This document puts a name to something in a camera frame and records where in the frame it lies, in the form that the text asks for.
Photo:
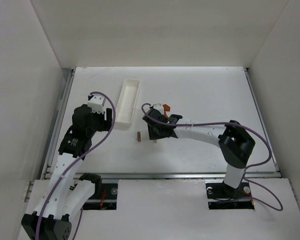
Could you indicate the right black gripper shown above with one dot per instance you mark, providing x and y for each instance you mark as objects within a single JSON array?
[{"x": 153, "y": 130}]

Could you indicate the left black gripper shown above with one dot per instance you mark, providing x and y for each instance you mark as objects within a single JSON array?
[{"x": 106, "y": 120}]

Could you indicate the white plastic tray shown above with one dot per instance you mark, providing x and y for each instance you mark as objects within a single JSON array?
[{"x": 126, "y": 105}]

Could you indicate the dark walnut wood block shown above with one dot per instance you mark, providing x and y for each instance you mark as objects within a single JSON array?
[{"x": 139, "y": 136}]

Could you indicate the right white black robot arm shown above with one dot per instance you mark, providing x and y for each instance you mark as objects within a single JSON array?
[{"x": 234, "y": 142}]

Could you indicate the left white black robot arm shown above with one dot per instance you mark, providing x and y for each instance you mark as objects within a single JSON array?
[{"x": 52, "y": 218}]

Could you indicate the orange roof wood block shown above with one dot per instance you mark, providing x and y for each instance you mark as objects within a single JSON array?
[{"x": 167, "y": 108}]

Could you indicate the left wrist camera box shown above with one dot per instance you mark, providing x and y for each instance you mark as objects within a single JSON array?
[{"x": 96, "y": 102}]

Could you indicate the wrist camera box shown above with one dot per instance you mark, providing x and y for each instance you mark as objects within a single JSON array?
[
  {"x": 159, "y": 107},
  {"x": 96, "y": 102}
]

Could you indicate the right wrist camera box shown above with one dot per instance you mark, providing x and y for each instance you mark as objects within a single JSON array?
[{"x": 159, "y": 107}]

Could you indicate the left aluminium rail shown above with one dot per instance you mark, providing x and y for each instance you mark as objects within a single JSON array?
[{"x": 57, "y": 119}]

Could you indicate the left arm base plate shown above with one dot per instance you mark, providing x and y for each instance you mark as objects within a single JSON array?
[{"x": 106, "y": 199}]

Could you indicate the front aluminium rail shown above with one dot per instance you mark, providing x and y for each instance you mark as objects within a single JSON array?
[{"x": 184, "y": 175}]

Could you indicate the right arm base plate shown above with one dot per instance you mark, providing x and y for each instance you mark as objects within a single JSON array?
[{"x": 223, "y": 197}]

